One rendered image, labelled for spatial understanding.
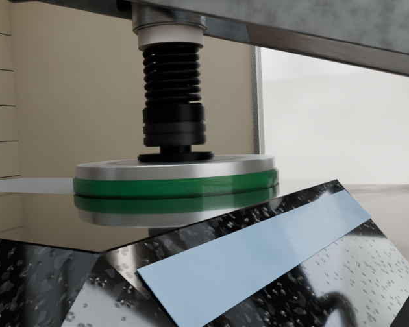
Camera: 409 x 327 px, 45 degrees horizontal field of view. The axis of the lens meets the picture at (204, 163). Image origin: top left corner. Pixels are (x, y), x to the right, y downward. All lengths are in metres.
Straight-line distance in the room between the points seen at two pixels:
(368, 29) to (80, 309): 0.36
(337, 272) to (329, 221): 0.07
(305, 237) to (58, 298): 0.20
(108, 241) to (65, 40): 6.80
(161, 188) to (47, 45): 6.84
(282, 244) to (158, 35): 0.26
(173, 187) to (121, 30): 6.08
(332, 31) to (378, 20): 0.04
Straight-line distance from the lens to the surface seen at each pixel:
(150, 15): 0.52
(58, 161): 7.08
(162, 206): 0.37
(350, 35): 0.48
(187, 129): 0.50
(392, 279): 0.45
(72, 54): 6.94
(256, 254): 0.31
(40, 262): 0.26
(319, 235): 0.40
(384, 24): 0.48
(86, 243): 0.26
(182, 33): 0.51
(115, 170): 0.45
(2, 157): 7.40
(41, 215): 0.37
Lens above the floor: 0.92
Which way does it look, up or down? 3 degrees down
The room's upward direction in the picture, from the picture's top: 3 degrees counter-clockwise
